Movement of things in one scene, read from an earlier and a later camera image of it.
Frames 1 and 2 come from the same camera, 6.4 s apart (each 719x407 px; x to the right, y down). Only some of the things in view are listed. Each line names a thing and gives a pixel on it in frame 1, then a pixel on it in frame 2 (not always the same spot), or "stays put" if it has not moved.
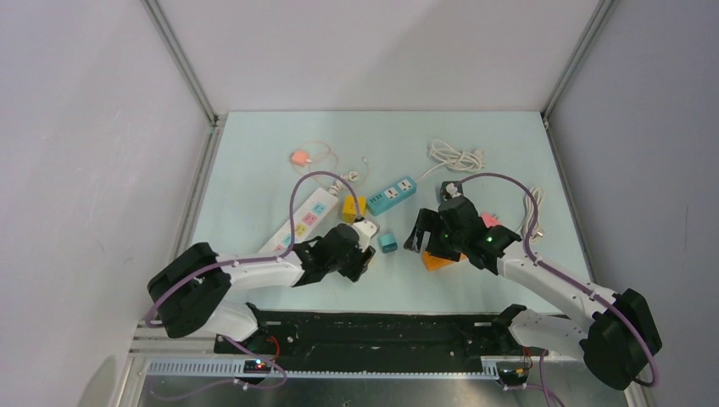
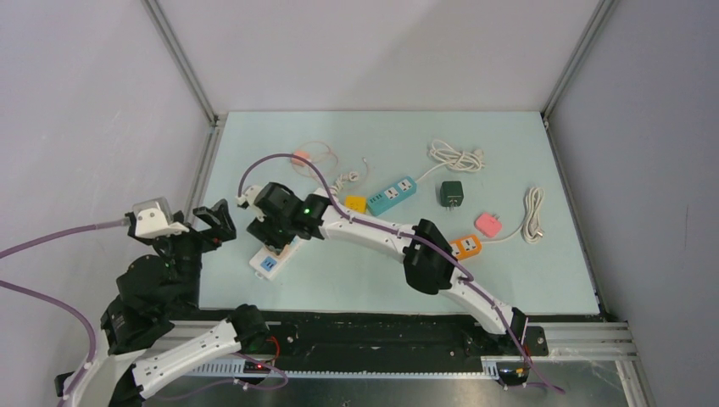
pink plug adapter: x=490 y=220 stays put
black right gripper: x=426 y=220 -> x=263 y=231
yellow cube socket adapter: x=349 y=209 stays put
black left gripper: x=359 y=264 -> x=222 y=223
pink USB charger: x=299 y=158 stays put
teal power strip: x=391 y=195 stays put
